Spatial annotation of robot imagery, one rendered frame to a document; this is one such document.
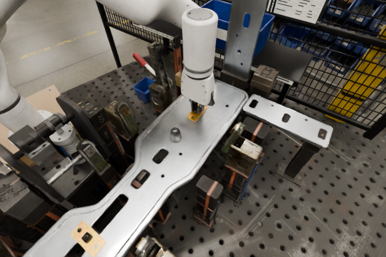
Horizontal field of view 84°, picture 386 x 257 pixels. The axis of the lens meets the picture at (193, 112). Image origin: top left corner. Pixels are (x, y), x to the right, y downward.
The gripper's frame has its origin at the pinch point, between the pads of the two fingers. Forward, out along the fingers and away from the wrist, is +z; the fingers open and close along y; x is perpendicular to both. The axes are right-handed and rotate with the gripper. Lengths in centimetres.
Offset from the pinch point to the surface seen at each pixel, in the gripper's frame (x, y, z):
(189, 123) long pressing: -5.1, 0.3, 3.4
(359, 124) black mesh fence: 55, 57, 27
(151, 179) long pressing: -27.3, 2.8, 3.4
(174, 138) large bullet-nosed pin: -14.0, 0.7, 1.4
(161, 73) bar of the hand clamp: 0.0, -14.7, -7.8
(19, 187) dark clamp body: -48, -18, -4
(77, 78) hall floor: 39, -185, 103
